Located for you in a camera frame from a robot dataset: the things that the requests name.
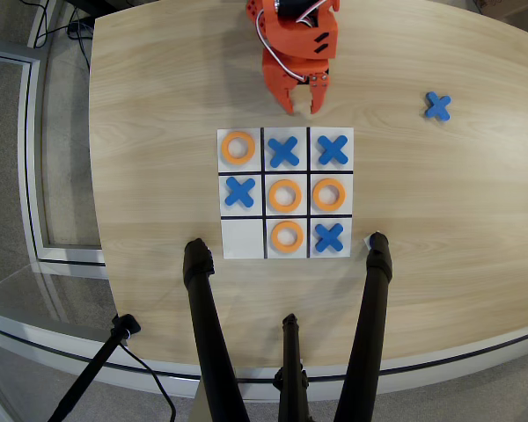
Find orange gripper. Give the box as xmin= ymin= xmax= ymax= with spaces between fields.
xmin=261 ymin=17 xmax=339 ymax=115

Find orange foam ring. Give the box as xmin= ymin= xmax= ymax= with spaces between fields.
xmin=312 ymin=177 xmax=348 ymax=211
xmin=270 ymin=220 xmax=306 ymax=254
xmin=268 ymin=178 xmax=303 ymax=214
xmin=221 ymin=130 xmax=257 ymax=166

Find blue foam cross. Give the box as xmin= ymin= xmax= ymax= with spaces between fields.
xmin=267 ymin=135 xmax=300 ymax=169
xmin=424 ymin=91 xmax=452 ymax=122
xmin=317 ymin=134 xmax=350 ymax=167
xmin=314 ymin=222 xmax=345 ymax=254
xmin=224 ymin=176 xmax=256 ymax=208

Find white tic-tac-toe board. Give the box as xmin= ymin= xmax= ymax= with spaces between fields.
xmin=216 ymin=127 xmax=356 ymax=260

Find black tripod leg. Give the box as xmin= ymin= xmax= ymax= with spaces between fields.
xmin=333 ymin=232 xmax=393 ymax=422
xmin=272 ymin=313 xmax=312 ymax=422
xmin=182 ymin=237 xmax=252 ymax=422

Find white framed glass panel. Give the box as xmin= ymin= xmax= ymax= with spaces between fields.
xmin=0 ymin=47 xmax=107 ymax=269

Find thin black stand pole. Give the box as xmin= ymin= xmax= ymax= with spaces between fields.
xmin=47 ymin=314 xmax=142 ymax=422

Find white robot servo cable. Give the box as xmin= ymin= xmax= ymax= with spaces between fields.
xmin=254 ymin=6 xmax=312 ymax=84

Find black floor cables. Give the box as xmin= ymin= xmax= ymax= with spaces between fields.
xmin=26 ymin=0 xmax=93 ymax=71

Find black stand cable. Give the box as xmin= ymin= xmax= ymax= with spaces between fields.
xmin=118 ymin=342 xmax=177 ymax=422

